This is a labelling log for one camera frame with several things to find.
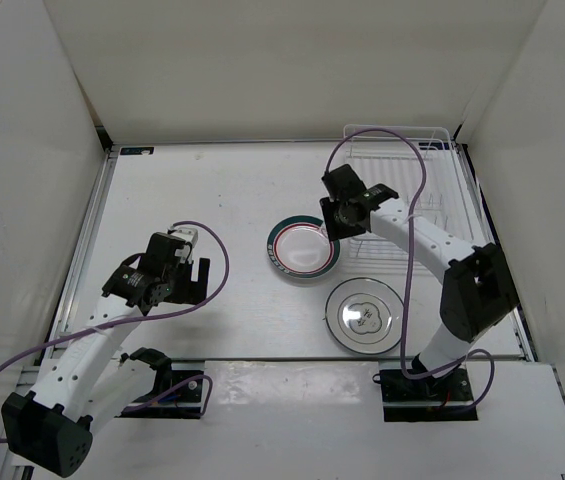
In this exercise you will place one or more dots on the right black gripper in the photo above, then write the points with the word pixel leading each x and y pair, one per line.
pixel 333 230

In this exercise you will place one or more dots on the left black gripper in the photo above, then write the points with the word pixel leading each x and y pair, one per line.
pixel 193 292

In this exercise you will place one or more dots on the green rimmed white plate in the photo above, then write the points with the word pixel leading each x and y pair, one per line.
pixel 303 281

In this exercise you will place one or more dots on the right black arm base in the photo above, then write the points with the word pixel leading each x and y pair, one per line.
pixel 449 399

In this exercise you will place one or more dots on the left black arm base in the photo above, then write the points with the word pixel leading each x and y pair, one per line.
pixel 182 392

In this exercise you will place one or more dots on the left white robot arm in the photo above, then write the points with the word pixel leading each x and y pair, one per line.
pixel 54 424

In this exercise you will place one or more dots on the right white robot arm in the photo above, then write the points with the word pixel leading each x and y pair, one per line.
pixel 478 290

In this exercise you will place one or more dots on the blue label sticker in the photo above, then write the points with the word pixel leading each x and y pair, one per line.
pixel 136 151

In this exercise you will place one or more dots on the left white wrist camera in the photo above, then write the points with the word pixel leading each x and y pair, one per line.
pixel 186 240

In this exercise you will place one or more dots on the white wire dish rack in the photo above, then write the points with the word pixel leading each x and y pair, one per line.
pixel 389 155

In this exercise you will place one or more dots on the aluminium table rail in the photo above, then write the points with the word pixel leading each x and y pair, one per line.
pixel 76 296

